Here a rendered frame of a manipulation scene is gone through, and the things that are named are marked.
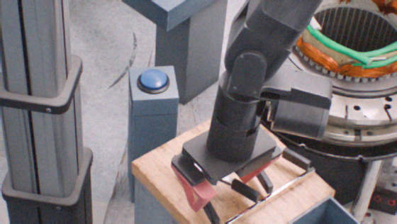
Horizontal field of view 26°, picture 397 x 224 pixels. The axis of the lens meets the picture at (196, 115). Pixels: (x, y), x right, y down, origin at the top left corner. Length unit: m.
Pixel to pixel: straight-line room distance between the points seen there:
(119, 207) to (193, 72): 0.29
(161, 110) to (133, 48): 1.59
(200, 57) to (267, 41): 0.69
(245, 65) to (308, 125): 0.11
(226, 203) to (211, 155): 0.12
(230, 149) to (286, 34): 0.18
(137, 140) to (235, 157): 0.37
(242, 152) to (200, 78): 0.62
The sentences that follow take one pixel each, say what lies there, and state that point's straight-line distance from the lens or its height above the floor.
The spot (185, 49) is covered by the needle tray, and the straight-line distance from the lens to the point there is 1.53.
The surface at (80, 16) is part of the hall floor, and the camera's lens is 3.01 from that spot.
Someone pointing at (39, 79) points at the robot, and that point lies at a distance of 1.42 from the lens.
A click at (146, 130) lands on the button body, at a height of 0.96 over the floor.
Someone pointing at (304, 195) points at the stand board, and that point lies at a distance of 1.15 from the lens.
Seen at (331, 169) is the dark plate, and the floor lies 0.78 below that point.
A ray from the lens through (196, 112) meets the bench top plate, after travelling 1.62.
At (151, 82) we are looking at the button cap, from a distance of 1.30.
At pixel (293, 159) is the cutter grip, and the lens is 1.16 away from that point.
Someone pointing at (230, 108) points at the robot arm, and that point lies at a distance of 0.96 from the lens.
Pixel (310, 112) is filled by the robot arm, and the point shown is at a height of 1.28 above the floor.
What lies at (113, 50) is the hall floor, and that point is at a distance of 2.88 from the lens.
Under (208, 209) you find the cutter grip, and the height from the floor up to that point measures 1.09.
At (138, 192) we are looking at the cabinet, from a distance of 1.21.
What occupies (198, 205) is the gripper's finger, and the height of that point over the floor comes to 1.11.
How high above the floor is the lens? 1.96
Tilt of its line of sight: 47 degrees down
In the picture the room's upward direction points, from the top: 5 degrees clockwise
